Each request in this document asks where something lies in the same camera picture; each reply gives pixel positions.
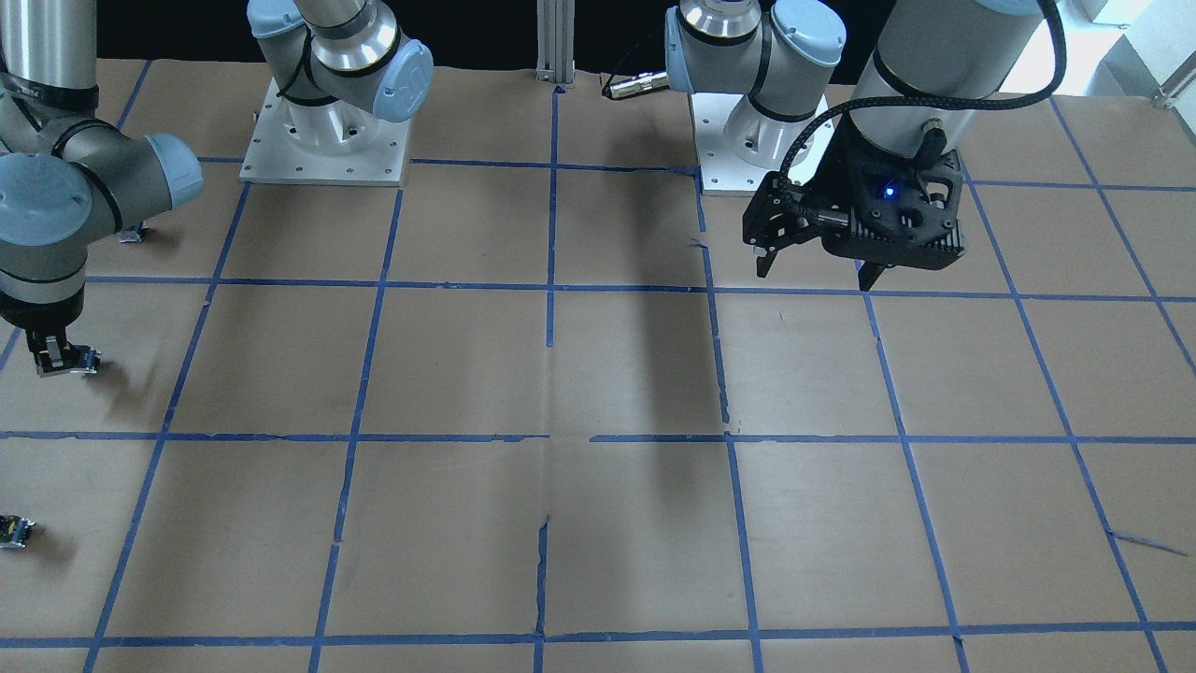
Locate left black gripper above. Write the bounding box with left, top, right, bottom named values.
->
left=742, top=115, right=945, bottom=293

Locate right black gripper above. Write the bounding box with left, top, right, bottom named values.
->
left=19, top=308, right=74, bottom=357

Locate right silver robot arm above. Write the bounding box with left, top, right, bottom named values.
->
left=1, top=1, right=205, bottom=378

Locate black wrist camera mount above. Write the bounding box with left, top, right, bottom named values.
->
left=820, top=149, right=968, bottom=271

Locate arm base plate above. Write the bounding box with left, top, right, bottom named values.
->
left=239, top=81, right=413, bottom=188
left=689, top=86, right=808, bottom=196

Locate aluminium frame post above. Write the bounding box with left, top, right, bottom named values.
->
left=533, top=0, right=576, bottom=88

